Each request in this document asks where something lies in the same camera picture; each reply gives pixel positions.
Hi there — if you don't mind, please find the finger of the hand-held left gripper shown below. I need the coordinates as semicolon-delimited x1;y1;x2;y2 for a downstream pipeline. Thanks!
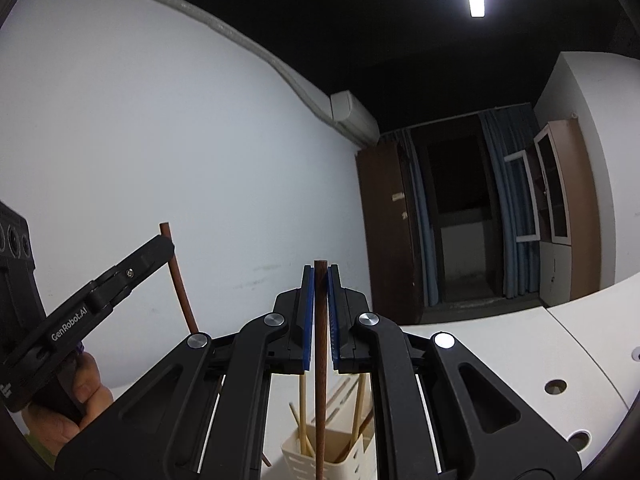
88;236;177;308

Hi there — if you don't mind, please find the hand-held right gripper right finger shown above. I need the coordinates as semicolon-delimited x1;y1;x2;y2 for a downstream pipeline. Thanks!
325;262;583;480

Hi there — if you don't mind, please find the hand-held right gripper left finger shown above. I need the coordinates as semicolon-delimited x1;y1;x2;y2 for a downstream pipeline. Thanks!
55;262;316;480

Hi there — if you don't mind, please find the dark brown chopstick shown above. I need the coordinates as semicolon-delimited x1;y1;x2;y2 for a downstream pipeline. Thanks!
336;411;376;462
312;259;330;480
159;221;273;467

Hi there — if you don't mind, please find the light tan chopstick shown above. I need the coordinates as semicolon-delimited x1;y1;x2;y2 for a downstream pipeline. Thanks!
350;373;367;448
288;404;316;458

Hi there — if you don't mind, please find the beige slotted utensil holder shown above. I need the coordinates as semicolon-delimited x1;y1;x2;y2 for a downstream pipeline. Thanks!
280;377;377;480

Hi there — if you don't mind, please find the person's left forearm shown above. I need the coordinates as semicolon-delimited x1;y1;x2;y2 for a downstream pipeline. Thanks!
20;430;57;472

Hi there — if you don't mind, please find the person's left hand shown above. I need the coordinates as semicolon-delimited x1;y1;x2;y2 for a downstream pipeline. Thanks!
22;351;115;461

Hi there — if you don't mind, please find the dark brown wooden door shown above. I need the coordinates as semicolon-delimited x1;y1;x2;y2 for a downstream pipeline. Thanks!
354;137;426;326

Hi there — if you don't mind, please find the blue curtain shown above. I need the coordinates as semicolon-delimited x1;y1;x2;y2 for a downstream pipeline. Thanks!
479;105;543;301
400;127;441;308

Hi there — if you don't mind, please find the dark window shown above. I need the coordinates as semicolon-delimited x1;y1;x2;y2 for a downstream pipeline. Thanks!
410;115;506;306

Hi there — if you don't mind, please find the white air conditioner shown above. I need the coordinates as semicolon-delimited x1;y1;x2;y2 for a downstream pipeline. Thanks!
329;90;380;145

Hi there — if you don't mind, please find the grey low cabinet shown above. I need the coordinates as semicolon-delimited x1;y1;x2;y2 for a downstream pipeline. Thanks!
537;240;573;308

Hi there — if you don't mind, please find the tan glass door cabinet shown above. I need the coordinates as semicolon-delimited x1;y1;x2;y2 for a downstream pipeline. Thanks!
532;119;603;306

